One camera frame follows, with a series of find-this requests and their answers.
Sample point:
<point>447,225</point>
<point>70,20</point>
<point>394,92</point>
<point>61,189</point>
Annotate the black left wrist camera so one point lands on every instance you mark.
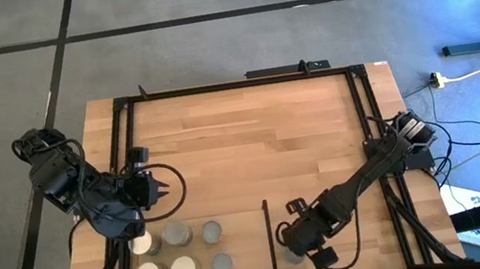
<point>139,155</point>

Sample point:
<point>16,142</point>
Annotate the white box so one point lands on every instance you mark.
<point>468,204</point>

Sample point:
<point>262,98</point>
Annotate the black shelf side frame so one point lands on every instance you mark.
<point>271,245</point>

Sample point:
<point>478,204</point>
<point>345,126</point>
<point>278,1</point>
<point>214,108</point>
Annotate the white red salmon can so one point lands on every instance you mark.
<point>222,264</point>

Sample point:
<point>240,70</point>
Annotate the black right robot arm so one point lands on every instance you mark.
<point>371,171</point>

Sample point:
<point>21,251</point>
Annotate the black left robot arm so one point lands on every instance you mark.
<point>58,175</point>

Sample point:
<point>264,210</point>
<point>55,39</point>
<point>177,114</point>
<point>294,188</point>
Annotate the black table frame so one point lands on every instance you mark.
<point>237,84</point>

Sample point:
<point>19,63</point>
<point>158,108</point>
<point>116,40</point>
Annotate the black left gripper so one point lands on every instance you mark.
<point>142,191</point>

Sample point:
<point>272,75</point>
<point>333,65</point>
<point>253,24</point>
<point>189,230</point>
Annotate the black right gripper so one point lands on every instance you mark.
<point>309,234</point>

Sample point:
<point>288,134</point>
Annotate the teal chevron nuts can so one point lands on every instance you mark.
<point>292,258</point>

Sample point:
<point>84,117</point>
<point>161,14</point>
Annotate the yellow spicy black beans can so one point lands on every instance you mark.
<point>212,232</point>

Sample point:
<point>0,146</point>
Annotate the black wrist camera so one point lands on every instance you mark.
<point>139,155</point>
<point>325,258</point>

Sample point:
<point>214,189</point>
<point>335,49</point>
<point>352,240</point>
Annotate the black flat bar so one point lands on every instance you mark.
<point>278,71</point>

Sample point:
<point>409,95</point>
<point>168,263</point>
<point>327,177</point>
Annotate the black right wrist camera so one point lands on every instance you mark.
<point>325,258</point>

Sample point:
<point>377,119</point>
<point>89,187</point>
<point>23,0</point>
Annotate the tomato can blue green label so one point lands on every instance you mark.
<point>142,245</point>

